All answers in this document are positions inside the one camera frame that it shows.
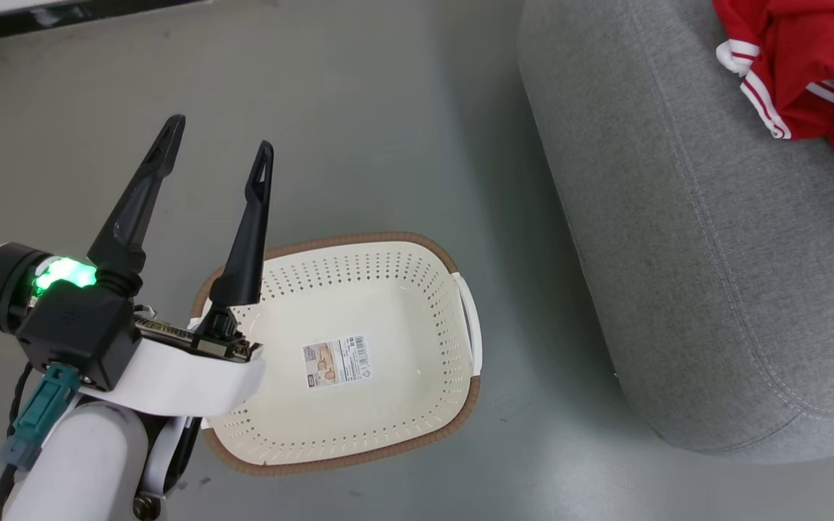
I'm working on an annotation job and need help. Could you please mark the left gripper white flange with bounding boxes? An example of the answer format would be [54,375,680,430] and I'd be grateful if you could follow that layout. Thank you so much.
[0,114,275,420]

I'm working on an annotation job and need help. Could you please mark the red jacket with striped cuffs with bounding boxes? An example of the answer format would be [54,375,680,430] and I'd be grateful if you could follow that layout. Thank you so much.
[712,0,834,145]

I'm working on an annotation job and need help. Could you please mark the cream perforated laundry basket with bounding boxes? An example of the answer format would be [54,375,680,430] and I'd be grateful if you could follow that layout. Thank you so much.
[191,232,484,477]

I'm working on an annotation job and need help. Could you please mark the paper barcode label sticker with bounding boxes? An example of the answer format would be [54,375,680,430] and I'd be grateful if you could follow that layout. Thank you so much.
[303,334,374,390]

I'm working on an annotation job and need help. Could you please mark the white black equipment base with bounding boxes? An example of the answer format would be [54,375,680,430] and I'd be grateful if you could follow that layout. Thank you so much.
[0,0,204,42]

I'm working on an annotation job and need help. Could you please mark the grey fabric sofa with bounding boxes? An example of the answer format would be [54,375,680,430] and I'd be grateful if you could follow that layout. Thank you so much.
[517,0,834,465]

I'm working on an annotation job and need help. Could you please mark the teal cable connector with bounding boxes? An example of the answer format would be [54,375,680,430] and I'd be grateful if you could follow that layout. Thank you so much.
[0,362,83,473]

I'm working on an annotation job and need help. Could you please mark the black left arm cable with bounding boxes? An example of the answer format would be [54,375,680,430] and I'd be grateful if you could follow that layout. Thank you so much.
[6,360,35,435]

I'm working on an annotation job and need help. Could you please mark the black left camera cable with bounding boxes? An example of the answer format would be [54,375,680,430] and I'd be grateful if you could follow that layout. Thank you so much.
[0,463,21,521]

